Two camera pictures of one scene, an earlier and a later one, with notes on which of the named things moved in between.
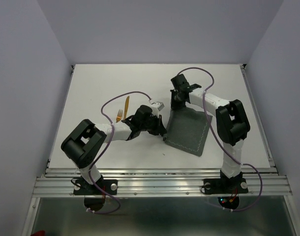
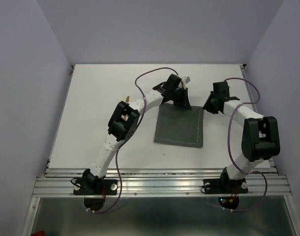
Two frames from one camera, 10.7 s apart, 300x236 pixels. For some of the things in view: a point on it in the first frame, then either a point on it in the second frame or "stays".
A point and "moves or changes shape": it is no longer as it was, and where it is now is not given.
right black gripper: (174, 104) -> (207, 106)
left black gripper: (159, 129) -> (183, 103)
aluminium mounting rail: (162, 183) stays
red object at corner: (40, 233) stays
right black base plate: (225, 186) stays
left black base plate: (81, 188) stays
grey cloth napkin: (188, 129) moves or changes shape
